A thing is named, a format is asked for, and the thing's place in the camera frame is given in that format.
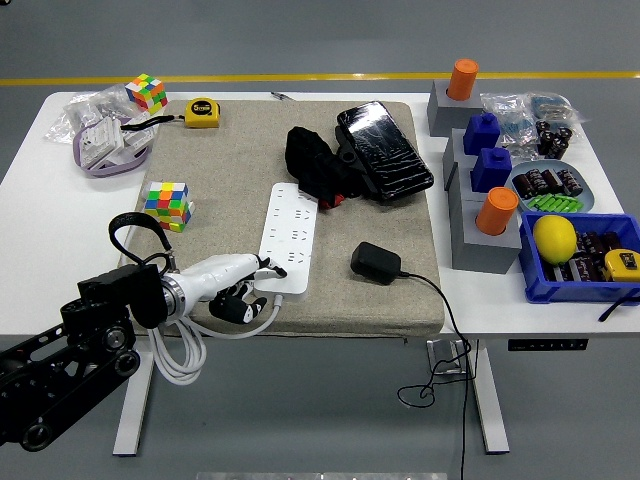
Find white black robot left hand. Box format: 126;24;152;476
172;252;289;324

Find black power adapter plug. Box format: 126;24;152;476
349;241;403;286

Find large colourful puzzle cube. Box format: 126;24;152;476
143;180;196;234

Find white power strip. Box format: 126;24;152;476
251;182;320;301

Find red small object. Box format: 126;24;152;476
313;192;347;211

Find grey-brown fabric mat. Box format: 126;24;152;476
117;99;447;341

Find purple tray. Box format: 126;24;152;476
72;117;154;180

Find white table leg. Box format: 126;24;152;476
112;347;156;457
467;339;511;456

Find black crumpled cloth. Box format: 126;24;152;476
284;125;374;201

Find yellow tape measure, round label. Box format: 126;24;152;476
119;97;224;132

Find white plastic parts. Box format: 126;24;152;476
79;117;151;169

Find black phone holder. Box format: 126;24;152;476
333;124;381;196

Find small colourful puzzle cube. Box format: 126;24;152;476
124;73;169;114

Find clear plastic bags of parts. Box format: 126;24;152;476
43;84;139;146

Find black cracked smartphone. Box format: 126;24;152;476
336;100;435;203

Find large grey block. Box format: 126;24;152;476
448;197;524;275

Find orange cylinder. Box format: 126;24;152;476
474;186;520;237
446;58;480;101

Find blue block with knob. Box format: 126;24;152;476
462;112;502;156
469;147;514;195

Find black capacitor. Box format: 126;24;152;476
524;168;550;194
557;168;585;197
542;168;566;194
512;172;537;199

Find clear bag of small parts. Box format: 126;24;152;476
479;91;541;149

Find black table control panel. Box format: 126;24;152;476
508;338;589;353

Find yellow lemon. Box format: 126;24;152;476
532;214;579;265

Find blue plastic bin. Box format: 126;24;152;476
517;210;640;305

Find green batteries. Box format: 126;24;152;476
528;193;582;214

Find black capacitors pile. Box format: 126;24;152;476
535;118;575;160

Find dark capacitors in bin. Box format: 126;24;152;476
542;229;626;284

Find clear bag with blue parts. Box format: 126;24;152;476
527;91;589;126

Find light blue plate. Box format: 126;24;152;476
504;160;597;214

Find white power strip cable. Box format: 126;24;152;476
147;293;284;387

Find thin black adapter cord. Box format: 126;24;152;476
397;271;475;409

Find silver metal bracket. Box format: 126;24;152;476
425;338;469;375

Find black hanging cable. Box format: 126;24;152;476
458;339;474;480

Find yellow tape measure, black strap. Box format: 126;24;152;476
598;248;640;322

